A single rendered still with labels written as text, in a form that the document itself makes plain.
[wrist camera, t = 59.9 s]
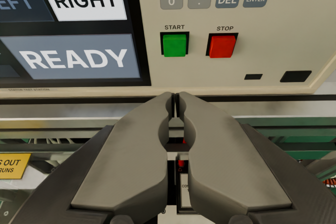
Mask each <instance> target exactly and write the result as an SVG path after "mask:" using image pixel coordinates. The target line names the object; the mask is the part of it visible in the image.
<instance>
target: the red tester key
mask: <svg viewBox="0 0 336 224"><path fill-rule="evenodd" d="M235 42H236V39H235V36H234V35H225V36H212V37H211V42H210V48H209V57H210V58H231V56H232V53H233V49H234V46H235Z"/></svg>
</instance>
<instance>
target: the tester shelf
mask: <svg viewBox="0 0 336 224"><path fill-rule="evenodd" d="M157 96H158V95H152V96H78V97H4V98H0V139H61V138H92V137H93V136H94V135H95V134H97V133H98V132H99V131H100V130H101V129H102V128H104V127H105V126H106V125H110V126H113V125H114V124H115V123H116V122H118V121H119V120H120V119H121V118H122V117H123V116H125V115H126V114H127V113H129V112H130V111H132V110H133V109H135V108H136V107H138V106H140V105H142V104H144V103H146V102H147V101H149V100H151V99H153V98H155V97H157ZM193 96H195V97H197V98H200V99H202V100H204V101H206V102H208V103H210V104H212V105H214V106H216V107H218V108H220V109H221V110H223V111H225V112H226V113H228V114H229V115H230V116H232V117H233V118H234V119H236V120H237V121H238V122H239V123H240V124H249V125H251V126H252V127H253V128H255V129H256V130H257V131H259V132H260V133H261V134H262V135H264V136H265V137H293V136H336V69H335V70H334V71H333V72H332V73H331V75H330V76H329V77H328V78H327V79H326V80H325V81H324V82H323V84H322V85H321V86H320V87H319V88H318V89H317V90H316V91H315V93H301V94H227V95H193ZM168 128H169V138H177V137H184V123H183V121H182V120H181V119H180V118H179V117H177V112H176V103H175V108H174V117H172V119H171V120H170V121H169V122H168Z"/></svg>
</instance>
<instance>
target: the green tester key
mask: <svg viewBox="0 0 336 224"><path fill-rule="evenodd" d="M186 44H187V37H186V34H167V35H163V52H164V57H185V56H186Z"/></svg>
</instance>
